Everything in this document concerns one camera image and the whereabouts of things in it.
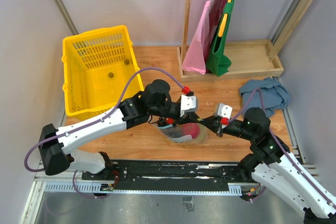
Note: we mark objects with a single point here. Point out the yellow plastic basket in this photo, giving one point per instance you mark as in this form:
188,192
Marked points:
88,58

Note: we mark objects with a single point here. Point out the dark red hanging bag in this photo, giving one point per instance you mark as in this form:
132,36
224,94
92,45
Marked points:
215,13

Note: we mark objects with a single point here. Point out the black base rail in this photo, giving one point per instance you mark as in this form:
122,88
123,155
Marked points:
172,177

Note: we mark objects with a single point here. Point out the black grape bunch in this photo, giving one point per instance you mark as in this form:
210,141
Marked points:
169,130

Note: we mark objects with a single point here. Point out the pink hanging bag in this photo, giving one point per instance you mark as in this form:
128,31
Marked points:
197,53

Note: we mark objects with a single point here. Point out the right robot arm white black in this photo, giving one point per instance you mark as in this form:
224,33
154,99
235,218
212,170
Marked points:
272,164

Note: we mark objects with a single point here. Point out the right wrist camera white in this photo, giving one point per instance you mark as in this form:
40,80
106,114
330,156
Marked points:
223,111

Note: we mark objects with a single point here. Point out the blue crumpled cloth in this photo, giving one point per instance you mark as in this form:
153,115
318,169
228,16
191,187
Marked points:
275,96

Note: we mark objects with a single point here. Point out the green hanging bag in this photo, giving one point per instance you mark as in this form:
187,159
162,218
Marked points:
217,63

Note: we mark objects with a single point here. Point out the clear zip top bag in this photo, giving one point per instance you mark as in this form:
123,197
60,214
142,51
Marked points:
187,139

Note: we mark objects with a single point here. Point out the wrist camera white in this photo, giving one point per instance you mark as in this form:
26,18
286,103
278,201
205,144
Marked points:
223,111
188,104

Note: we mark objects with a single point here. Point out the red pomegranate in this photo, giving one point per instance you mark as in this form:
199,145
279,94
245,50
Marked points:
192,129

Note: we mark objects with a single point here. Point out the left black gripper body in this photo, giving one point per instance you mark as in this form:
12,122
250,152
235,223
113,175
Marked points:
168,109

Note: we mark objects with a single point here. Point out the red apple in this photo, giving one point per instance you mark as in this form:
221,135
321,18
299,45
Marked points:
169,121

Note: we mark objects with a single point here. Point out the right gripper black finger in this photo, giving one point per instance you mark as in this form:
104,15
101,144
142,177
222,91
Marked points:
211,118
212,125

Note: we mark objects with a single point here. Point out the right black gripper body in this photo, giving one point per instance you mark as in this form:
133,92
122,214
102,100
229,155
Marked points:
235,128

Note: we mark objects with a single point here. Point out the wooden rack tray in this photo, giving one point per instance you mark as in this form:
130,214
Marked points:
253,58

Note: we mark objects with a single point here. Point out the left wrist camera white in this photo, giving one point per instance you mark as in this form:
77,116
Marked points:
188,104

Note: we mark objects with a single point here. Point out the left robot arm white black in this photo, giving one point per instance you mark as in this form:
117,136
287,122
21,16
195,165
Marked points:
59,147

